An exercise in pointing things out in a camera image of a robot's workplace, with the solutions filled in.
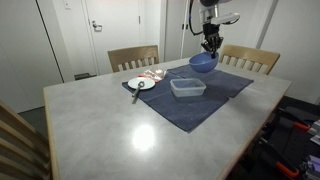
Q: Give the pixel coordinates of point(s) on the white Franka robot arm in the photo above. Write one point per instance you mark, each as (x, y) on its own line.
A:
(206, 13)

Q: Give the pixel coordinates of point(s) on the dark blue placemat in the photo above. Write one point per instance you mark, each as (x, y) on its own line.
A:
(230, 81)
(180, 111)

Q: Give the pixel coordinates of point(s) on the metal spoon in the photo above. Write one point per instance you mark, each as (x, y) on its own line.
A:
(140, 85)

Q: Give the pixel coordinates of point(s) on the wooden slat-back chair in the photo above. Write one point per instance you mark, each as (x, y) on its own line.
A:
(250, 53)
(133, 53)
(20, 140)

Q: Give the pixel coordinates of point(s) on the aluminium extrusion rails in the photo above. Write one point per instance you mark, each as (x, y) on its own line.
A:
(311, 166)

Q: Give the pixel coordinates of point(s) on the silver metal blocks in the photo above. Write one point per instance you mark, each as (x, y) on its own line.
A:
(315, 130)

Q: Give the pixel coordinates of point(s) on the small black door plate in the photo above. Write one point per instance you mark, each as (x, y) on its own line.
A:
(182, 26)

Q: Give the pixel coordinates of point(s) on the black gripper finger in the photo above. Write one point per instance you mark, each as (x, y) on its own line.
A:
(219, 45)
(206, 46)

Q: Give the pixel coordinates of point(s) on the white door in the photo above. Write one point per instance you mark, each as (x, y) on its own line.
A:
(23, 50)
(116, 33)

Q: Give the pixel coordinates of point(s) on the small white plate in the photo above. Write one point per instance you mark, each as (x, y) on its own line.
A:
(148, 80)

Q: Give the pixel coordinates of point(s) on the small white wall switch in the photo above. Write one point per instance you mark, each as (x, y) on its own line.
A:
(67, 4)

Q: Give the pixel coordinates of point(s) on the narrow white door panel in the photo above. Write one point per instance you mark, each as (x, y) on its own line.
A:
(173, 30)

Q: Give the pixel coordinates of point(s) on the blue plastic bowl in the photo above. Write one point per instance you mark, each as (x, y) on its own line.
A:
(201, 65)

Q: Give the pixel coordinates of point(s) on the clear orange snack wrapper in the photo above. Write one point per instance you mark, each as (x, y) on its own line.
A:
(154, 75)

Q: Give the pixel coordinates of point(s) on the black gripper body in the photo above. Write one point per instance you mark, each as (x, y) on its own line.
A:
(211, 32)

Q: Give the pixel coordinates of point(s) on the dark floor object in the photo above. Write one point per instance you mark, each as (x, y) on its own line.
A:
(85, 76)

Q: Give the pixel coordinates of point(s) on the clear plastic lunch box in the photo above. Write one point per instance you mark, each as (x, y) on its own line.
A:
(186, 88)

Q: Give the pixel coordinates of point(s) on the grey wrist camera bar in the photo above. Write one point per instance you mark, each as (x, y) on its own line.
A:
(228, 18)

